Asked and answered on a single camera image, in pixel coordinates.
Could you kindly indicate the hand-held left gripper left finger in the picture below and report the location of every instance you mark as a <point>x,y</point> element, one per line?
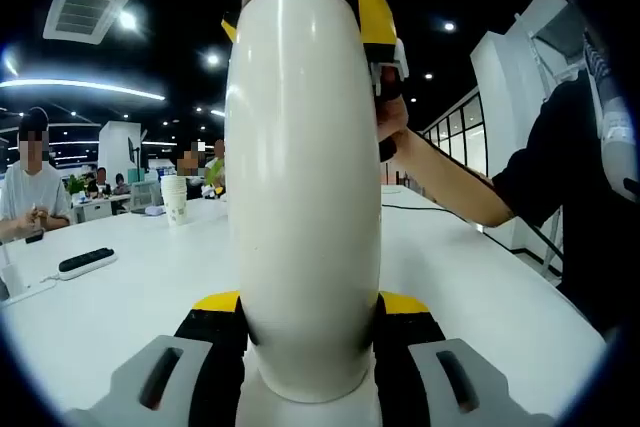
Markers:
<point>160,382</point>

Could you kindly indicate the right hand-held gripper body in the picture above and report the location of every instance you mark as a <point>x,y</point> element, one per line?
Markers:
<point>395,72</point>

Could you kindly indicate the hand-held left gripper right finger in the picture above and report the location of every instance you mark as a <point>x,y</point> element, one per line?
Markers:
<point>450,382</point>

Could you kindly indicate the cream water cup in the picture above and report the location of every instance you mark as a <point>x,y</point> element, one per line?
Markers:
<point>300,187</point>

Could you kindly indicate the person's right hand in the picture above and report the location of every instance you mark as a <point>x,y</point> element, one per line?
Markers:
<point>395,119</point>

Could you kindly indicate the white table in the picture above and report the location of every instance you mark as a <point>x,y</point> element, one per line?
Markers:
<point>125,322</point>

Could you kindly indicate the black white power strip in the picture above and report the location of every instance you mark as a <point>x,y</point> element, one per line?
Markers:
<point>87,262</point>

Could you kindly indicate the ceiling air conditioner vent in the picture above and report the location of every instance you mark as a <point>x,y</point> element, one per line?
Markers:
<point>87,9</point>

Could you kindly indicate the long white power strip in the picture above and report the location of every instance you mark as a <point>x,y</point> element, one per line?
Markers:
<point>35,289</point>

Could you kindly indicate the curved ceiling light strip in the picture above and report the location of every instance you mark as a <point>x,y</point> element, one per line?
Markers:
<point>75,82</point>

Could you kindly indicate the small purple pouch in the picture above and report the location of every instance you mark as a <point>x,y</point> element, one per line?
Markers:
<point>155,209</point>

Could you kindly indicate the white charger cube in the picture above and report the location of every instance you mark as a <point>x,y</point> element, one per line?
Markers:
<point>11,281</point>

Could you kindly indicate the stack of paper cups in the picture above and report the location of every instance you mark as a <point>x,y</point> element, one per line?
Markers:
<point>174,202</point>

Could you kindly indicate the operator in black shirt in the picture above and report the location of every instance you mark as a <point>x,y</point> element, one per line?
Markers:
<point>575,222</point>

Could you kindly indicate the white worn chest device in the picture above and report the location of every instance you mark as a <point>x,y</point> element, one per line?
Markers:
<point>617,132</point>

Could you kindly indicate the small black wall monitor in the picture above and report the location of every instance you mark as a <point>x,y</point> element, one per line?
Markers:
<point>131,149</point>

